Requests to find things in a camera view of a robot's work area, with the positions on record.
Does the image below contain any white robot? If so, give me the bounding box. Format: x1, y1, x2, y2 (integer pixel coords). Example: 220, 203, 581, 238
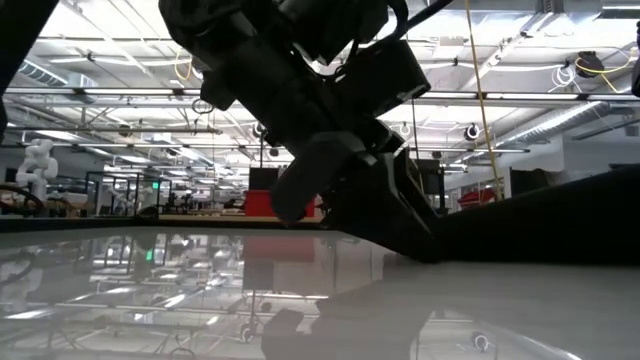
14, 138, 60, 201

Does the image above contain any red object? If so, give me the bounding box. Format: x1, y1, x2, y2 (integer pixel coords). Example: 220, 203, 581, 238
457, 187, 501, 209

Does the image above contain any white coiled cable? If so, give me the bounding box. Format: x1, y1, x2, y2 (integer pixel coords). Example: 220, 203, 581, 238
548, 64, 577, 94

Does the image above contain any silver ribbed air duct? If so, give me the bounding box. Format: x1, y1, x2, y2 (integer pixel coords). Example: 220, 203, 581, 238
497, 101, 619, 147
17, 59, 96, 89

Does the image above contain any yellow cable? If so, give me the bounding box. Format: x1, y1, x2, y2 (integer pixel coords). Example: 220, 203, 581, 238
464, 0, 504, 202

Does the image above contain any red box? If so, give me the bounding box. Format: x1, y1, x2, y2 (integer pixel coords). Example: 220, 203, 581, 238
244, 189, 321, 219

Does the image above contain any black frame cell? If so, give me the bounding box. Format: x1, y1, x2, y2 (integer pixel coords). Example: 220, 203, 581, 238
84, 171, 174, 217

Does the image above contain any black towel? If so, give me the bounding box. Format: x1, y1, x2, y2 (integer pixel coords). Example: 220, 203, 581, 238
319, 164, 640, 265

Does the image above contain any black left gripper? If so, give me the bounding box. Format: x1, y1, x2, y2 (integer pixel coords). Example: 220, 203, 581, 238
199, 44, 407, 223

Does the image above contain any black monitor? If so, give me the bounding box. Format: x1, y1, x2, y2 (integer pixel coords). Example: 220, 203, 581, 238
248, 167, 281, 192

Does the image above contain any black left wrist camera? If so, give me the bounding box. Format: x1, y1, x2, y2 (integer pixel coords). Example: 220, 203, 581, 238
344, 39, 432, 117

